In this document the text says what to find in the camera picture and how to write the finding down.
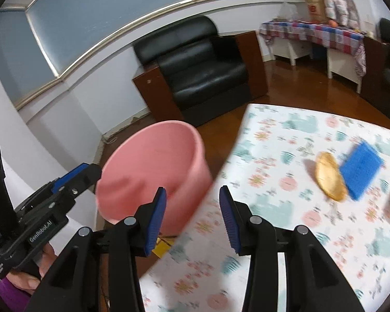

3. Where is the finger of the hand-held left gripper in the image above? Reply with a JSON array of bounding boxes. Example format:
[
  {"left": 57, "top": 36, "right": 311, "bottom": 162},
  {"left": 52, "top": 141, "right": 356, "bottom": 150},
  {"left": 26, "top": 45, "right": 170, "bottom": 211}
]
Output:
[
  {"left": 16, "top": 163, "right": 90, "bottom": 211},
  {"left": 18, "top": 165, "right": 103, "bottom": 227}
]

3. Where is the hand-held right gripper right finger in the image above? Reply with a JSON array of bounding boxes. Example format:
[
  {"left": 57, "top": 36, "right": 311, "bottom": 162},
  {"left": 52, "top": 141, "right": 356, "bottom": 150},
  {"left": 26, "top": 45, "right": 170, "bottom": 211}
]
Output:
[{"left": 219, "top": 185, "right": 366, "bottom": 312}]

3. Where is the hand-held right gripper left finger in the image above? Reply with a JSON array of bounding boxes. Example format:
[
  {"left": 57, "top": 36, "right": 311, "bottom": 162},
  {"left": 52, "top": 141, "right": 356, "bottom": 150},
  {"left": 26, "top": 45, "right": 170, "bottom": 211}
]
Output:
[{"left": 24, "top": 187, "right": 167, "bottom": 312}]

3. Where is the pink plastic bucket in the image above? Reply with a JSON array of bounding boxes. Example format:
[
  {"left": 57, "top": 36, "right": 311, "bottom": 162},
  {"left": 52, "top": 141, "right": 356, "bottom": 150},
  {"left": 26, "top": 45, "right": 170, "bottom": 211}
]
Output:
[{"left": 95, "top": 120, "right": 213, "bottom": 238}]

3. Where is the person's left forearm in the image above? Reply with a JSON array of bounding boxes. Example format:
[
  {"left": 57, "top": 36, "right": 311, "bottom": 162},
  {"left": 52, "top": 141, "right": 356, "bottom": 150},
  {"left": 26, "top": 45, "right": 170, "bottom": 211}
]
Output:
[{"left": 0, "top": 279, "right": 31, "bottom": 307}]

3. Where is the person's left hand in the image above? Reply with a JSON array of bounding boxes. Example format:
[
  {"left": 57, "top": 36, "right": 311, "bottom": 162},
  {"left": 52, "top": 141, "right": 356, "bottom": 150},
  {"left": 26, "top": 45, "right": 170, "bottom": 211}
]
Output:
[{"left": 6, "top": 244, "right": 57, "bottom": 291}]

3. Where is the yellow scrap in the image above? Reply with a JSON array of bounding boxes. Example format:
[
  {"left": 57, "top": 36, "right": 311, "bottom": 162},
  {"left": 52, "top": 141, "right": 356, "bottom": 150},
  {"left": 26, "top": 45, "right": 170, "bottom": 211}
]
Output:
[{"left": 153, "top": 236, "right": 174, "bottom": 259}]

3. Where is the floral tablecloth table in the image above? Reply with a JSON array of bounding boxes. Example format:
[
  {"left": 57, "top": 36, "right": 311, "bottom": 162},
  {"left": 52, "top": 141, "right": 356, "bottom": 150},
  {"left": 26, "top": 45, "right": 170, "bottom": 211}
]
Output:
[{"left": 138, "top": 103, "right": 390, "bottom": 312}]

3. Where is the yellow brown fruit peel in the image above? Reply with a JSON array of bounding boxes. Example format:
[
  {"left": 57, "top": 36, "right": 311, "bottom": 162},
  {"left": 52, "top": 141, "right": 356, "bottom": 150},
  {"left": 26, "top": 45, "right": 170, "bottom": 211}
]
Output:
[{"left": 315, "top": 152, "right": 348, "bottom": 202}]

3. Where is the blue flat wrapper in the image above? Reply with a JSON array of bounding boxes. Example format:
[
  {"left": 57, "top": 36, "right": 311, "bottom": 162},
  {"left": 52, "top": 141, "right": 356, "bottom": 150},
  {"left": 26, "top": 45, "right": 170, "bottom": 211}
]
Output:
[{"left": 340, "top": 140, "right": 385, "bottom": 201}]

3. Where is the frosted glass window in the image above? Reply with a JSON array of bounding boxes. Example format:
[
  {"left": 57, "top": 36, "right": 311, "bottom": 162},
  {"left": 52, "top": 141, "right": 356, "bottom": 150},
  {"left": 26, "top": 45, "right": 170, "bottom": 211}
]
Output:
[{"left": 0, "top": 0, "right": 326, "bottom": 111}]

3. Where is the white cabinet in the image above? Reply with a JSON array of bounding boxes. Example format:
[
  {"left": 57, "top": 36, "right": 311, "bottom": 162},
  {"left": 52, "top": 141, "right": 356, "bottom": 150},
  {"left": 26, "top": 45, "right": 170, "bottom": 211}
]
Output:
[
  {"left": 270, "top": 37, "right": 313, "bottom": 66},
  {"left": 327, "top": 47, "right": 365, "bottom": 93}
]

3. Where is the side table with checked cloth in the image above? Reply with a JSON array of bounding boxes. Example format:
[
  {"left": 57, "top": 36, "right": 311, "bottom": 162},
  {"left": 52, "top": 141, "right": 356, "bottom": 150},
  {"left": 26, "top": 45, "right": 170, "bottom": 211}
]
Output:
[{"left": 258, "top": 20, "right": 367, "bottom": 75}]

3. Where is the clear plastic bag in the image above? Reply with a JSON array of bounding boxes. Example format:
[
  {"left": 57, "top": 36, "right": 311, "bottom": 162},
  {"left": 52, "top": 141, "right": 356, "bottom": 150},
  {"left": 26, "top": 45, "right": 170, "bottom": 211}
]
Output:
[{"left": 277, "top": 2, "right": 300, "bottom": 23}]

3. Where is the brown cardboard box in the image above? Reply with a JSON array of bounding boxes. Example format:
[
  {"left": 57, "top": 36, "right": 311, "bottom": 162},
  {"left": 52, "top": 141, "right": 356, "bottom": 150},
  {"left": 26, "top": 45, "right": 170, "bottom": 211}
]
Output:
[{"left": 302, "top": 0, "right": 327, "bottom": 23}]

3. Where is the floral padded jacket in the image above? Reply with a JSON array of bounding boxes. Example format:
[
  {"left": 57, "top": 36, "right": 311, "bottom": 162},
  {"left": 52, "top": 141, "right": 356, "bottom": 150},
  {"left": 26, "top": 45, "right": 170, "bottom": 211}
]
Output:
[{"left": 321, "top": 0, "right": 360, "bottom": 27}]

